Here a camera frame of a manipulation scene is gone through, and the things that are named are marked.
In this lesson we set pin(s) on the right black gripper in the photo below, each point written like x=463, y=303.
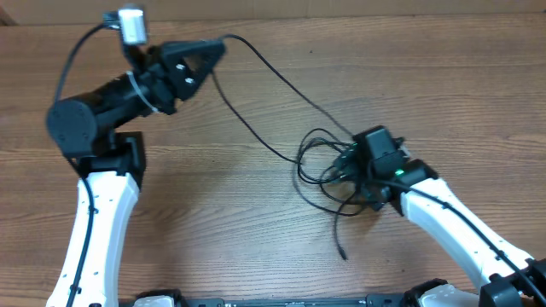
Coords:
x=352, y=165

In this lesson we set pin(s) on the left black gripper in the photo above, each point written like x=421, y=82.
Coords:
x=163, y=79

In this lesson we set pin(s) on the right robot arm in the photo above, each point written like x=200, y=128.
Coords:
x=502, y=274

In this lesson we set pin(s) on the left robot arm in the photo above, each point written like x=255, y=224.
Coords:
x=110, y=164

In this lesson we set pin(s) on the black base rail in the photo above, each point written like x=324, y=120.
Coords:
x=294, y=302

